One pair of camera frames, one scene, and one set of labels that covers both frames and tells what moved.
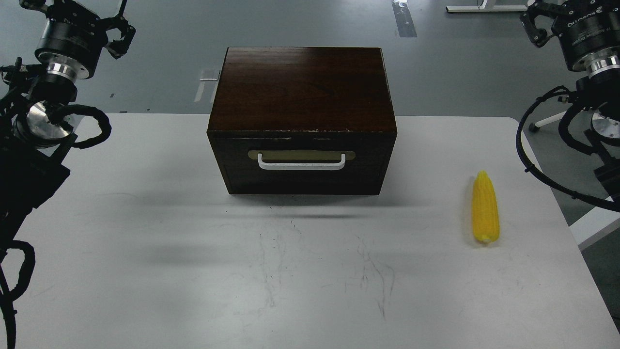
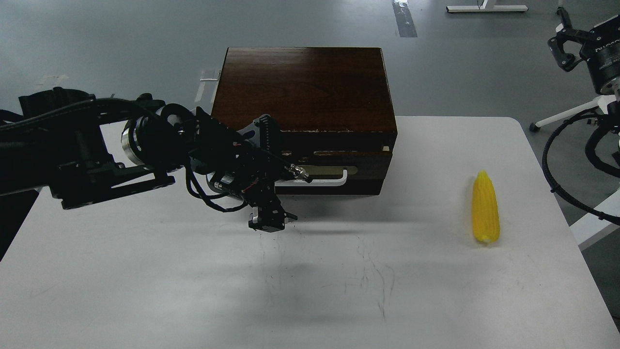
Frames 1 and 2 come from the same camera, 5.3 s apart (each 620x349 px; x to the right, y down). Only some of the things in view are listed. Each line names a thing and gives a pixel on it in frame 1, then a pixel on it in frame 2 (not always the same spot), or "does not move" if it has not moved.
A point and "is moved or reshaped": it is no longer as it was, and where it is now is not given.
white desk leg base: x=482 y=7 does not move
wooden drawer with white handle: x=303 y=162 is moved or reshaped
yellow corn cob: x=485 y=209 does not move
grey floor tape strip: x=405 y=23 does not move
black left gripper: x=73 y=37 -> x=245 y=164
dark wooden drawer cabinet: x=303 y=120 does not move
